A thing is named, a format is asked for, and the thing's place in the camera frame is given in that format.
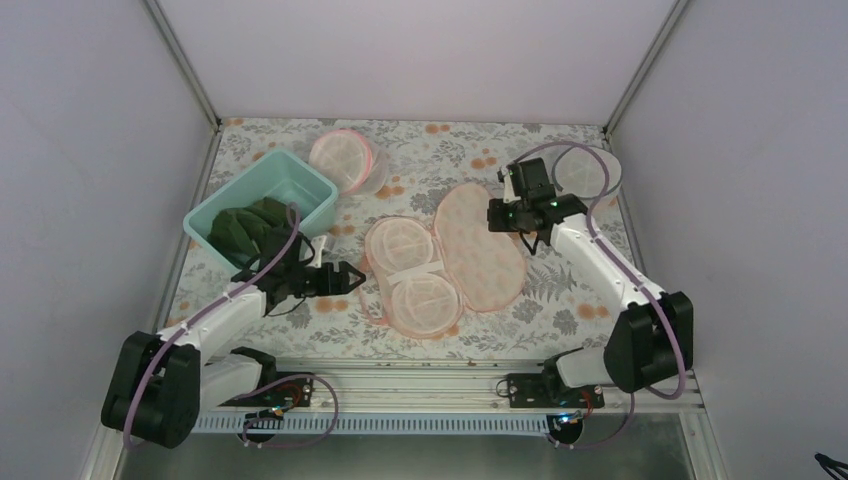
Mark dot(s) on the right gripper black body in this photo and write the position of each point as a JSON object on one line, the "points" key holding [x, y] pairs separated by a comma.
{"points": [[507, 223]]}

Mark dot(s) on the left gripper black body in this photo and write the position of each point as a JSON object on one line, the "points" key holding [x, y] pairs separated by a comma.
{"points": [[319, 287]]}

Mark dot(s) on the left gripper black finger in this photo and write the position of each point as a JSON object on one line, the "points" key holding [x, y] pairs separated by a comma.
{"points": [[345, 274], [337, 289]]}

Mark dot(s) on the dark green bra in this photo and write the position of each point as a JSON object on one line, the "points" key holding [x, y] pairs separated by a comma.
{"points": [[241, 234]]}

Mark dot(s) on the floral mesh bra laundry bag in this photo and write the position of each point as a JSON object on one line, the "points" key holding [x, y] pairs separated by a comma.
{"points": [[427, 276]]}

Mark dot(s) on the mint green plastic bin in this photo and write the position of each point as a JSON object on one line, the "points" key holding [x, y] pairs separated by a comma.
{"points": [[278, 174]]}

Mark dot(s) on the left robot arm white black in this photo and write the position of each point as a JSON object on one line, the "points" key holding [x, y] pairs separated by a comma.
{"points": [[163, 382]]}

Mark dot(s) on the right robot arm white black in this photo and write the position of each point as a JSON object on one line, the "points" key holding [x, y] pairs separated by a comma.
{"points": [[652, 339]]}

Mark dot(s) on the grey-trimmed white cylindrical laundry bag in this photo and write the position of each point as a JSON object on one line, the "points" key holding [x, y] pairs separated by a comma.
{"points": [[587, 173]]}

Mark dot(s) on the pink-trimmed white cylindrical laundry bag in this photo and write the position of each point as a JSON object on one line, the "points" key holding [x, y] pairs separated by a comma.
{"points": [[356, 165]]}

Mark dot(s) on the floral patterned table cloth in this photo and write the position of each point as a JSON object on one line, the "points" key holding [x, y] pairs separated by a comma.
{"points": [[556, 310]]}

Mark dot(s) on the white wrist camera on right gripper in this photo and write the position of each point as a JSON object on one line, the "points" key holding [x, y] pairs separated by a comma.
{"points": [[508, 177]]}

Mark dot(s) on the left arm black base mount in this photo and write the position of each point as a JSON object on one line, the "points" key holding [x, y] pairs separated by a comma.
{"points": [[276, 401]]}

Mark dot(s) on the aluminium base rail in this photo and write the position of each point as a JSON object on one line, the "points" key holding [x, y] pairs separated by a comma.
{"points": [[447, 422]]}

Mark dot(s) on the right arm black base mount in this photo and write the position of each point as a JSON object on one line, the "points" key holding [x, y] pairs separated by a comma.
{"points": [[547, 391]]}

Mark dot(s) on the aluminium frame post right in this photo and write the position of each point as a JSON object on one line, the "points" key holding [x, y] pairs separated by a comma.
{"points": [[668, 26]]}

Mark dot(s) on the aluminium frame post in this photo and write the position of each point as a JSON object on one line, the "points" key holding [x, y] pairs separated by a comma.
{"points": [[668, 26], [176, 51]]}

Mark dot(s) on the aluminium frame post left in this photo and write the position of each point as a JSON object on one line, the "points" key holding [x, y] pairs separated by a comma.
{"points": [[176, 51]]}

